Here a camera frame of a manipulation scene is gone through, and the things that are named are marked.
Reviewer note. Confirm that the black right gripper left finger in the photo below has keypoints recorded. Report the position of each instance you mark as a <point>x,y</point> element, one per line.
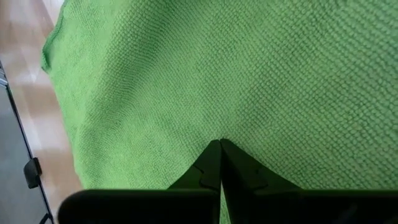
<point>205,174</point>

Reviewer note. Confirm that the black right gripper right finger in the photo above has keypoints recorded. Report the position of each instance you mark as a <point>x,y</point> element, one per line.
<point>248,174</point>

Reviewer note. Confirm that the green microfiber towel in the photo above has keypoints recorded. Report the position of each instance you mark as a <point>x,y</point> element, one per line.
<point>217,77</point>

